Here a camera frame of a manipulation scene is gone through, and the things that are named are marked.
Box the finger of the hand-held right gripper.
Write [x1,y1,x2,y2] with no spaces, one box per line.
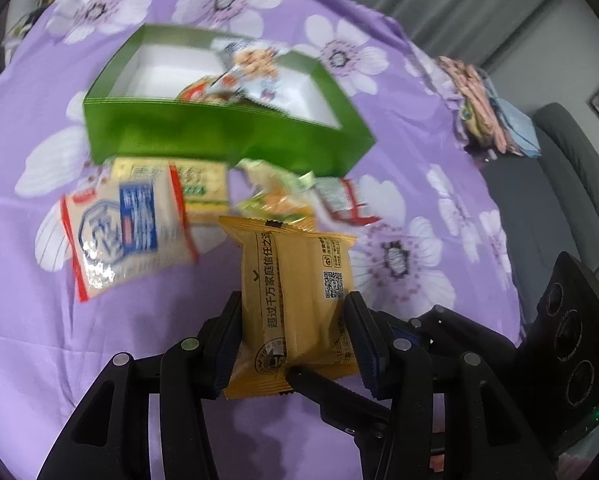
[286,366,394,433]
[379,305,523,368]

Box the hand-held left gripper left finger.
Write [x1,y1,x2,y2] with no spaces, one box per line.
[37,290,244,480]

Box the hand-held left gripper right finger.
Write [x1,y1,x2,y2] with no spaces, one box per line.
[343,291,560,480]

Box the tan cake packet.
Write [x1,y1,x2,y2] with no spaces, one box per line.
[218,215,359,401]

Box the yellow green snack packet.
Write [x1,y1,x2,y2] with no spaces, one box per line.
[237,191,316,229]

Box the white blue red-edged packet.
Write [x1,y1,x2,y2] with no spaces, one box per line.
[60,162,199,303]

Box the red grey snack packet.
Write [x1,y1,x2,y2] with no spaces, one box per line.
[313,177,381,226]

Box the yellow green cracker packet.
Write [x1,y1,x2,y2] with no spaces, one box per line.
[102,156,230,224]

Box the green cardboard box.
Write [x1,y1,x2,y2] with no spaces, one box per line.
[82,24,377,179]

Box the orange panda snack packet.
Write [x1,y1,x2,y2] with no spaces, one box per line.
[177,77,240,106]

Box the clear white peanut packet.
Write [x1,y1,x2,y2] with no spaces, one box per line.
[212,36,291,107]

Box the grey sofa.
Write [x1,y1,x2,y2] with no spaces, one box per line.
[479,102,599,346]

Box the pile of folded clothes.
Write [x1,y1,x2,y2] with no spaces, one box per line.
[437,56,541,159]

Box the grey curtain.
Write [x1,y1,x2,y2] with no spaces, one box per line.
[324,0,577,78]

